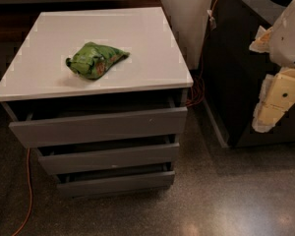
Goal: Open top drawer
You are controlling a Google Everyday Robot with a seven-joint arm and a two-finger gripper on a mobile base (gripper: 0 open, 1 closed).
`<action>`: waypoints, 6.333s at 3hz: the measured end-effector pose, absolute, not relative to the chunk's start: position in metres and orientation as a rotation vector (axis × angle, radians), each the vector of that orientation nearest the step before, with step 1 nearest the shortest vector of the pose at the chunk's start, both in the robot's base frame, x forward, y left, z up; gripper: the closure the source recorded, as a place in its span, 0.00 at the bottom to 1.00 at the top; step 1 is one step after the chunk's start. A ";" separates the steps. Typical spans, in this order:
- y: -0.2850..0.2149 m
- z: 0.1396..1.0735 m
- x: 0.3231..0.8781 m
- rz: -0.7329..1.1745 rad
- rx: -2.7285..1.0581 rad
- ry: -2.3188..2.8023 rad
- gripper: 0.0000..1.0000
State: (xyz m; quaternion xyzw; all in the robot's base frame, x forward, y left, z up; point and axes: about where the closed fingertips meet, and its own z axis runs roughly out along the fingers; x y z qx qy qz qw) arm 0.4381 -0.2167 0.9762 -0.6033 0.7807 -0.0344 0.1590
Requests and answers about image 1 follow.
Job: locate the green snack bag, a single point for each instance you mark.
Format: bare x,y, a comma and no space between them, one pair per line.
93,61

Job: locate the grey top drawer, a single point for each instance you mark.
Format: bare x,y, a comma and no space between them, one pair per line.
128,124

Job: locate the grey drawer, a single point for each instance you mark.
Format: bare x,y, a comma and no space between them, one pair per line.
128,124
118,180
107,155

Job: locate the grey bottom drawer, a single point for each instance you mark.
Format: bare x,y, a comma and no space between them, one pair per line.
118,180

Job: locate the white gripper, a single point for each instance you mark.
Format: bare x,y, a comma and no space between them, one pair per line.
287,40

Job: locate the white-topped grey drawer cabinet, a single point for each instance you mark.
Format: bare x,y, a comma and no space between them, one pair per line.
38,84

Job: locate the grey middle drawer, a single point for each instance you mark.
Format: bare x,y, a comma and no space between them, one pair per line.
107,155

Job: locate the black bin cabinet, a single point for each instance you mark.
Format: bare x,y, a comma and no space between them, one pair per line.
233,74

